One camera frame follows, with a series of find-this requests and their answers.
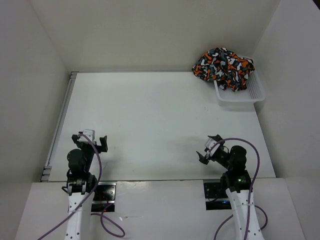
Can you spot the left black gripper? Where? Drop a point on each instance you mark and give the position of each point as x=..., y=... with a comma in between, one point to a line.
x=103, y=148

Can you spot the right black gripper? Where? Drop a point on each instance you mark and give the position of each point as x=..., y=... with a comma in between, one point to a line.
x=203, y=159

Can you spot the orange camouflage shorts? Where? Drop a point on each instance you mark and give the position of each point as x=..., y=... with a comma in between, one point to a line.
x=224, y=67

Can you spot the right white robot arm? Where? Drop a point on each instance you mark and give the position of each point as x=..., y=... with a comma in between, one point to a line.
x=237, y=184

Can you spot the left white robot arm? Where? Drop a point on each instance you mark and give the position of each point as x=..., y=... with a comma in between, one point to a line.
x=83, y=175

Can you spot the white perforated plastic basket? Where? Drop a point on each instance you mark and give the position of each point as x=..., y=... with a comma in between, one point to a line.
x=254, y=93

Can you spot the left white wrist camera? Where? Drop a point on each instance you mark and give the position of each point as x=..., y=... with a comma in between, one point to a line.
x=85, y=135

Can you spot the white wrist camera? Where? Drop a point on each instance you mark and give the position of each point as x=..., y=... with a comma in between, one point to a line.
x=85, y=135
x=211, y=146

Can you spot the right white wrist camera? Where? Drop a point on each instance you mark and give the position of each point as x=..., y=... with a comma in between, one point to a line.
x=211, y=146

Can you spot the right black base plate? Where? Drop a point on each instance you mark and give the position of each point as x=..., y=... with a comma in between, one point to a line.
x=215, y=197

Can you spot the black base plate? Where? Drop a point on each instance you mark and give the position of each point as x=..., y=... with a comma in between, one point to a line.
x=104, y=198
x=215, y=197

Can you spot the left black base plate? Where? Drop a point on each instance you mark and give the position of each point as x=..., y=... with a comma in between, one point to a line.
x=104, y=198

